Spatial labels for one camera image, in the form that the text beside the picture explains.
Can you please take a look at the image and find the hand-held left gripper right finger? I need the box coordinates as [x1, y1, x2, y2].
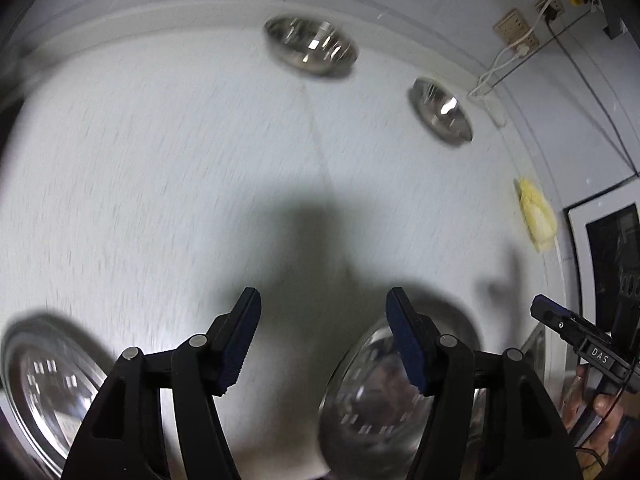
[386, 287, 583, 480]

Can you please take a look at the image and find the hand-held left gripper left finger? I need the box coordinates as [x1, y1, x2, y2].
[60, 287, 262, 480]

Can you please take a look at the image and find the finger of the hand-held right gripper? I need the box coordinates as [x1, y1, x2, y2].
[531, 295, 576, 335]

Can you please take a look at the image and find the large steel bowl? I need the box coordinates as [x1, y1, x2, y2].
[317, 316, 490, 480]

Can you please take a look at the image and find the large steel plate with sticker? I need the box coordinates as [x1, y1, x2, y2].
[0, 316, 110, 472]

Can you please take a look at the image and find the person's right hand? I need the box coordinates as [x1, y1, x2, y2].
[562, 365, 626, 450]

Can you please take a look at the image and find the stainless steel sink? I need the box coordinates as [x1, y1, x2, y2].
[517, 321, 548, 382]

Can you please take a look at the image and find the white microwave oven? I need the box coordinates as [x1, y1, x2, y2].
[564, 193, 640, 342]

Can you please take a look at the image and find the yellow cloth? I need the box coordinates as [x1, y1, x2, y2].
[515, 176, 557, 252]

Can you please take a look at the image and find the small steel bowl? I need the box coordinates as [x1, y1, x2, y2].
[264, 15, 360, 79]
[409, 77, 474, 144]

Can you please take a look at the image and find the black power cable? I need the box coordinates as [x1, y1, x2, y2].
[546, 12, 640, 178]

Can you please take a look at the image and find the white power cable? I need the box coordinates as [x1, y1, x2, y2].
[467, 42, 532, 102]

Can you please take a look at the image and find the double wall socket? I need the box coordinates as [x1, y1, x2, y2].
[494, 8, 539, 52]

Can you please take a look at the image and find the single wall socket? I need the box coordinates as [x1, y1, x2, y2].
[535, 0, 566, 22]

